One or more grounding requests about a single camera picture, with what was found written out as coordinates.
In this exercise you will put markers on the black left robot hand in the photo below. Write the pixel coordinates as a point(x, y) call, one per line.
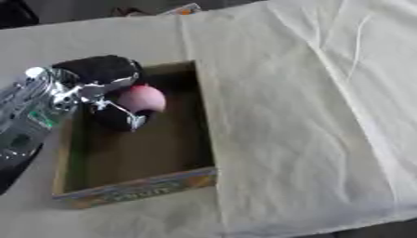
point(100, 69)

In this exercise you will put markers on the pink ball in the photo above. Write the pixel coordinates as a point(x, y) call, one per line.
point(143, 97)

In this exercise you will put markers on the tan cardboard box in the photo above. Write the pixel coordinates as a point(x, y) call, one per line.
point(136, 148)

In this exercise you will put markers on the brown object on floor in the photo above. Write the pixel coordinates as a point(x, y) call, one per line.
point(129, 11)

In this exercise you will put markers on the white and orange package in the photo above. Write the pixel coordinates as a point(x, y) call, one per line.
point(182, 10)

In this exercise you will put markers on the dark bag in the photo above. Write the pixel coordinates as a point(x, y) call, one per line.
point(16, 12)

